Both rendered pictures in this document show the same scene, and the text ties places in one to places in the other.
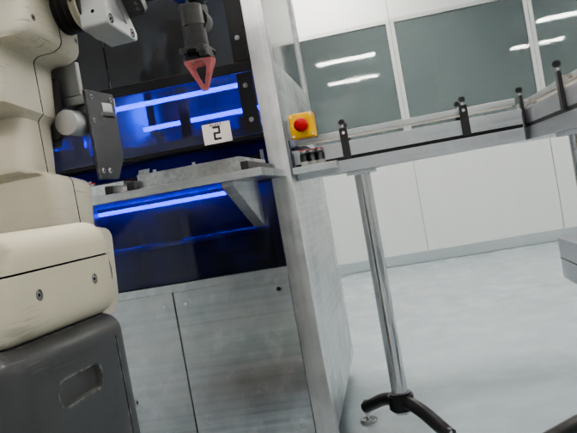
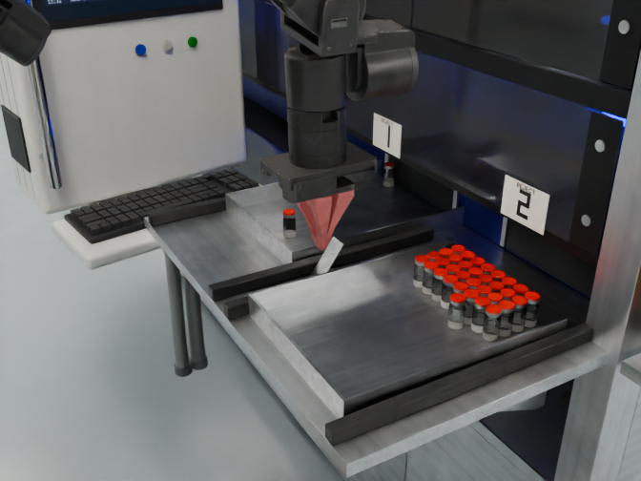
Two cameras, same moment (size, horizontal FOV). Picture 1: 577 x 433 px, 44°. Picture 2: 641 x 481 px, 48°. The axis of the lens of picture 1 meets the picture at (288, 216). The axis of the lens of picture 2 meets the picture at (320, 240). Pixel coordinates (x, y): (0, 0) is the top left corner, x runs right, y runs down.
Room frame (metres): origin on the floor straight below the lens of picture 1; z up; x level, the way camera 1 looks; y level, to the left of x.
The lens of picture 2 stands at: (1.29, -0.39, 1.44)
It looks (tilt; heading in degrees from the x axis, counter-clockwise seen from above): 27 degrees down; 52
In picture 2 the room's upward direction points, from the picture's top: straight up
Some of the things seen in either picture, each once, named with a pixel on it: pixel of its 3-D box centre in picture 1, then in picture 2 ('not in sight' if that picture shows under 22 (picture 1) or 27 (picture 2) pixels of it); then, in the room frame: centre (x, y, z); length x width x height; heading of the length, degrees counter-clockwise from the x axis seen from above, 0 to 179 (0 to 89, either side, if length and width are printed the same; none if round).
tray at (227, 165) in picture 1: (207, 173); (403, 317); (1.89, 0.19, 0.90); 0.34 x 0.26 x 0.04; 171
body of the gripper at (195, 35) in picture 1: (196, 41); (318, 140); (1.70, 0.14, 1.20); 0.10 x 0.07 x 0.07; 170
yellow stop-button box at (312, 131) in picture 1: (303, 125); not in sight; (2.08, -0.09, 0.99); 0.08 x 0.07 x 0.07; 172
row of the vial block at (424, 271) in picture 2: not in sight; (454, 295); (1.97, 0.18, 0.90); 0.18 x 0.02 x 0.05; 81
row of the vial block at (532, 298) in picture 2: not in sight; (491, 283); (2.04, 0.17, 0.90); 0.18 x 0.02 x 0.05; 81
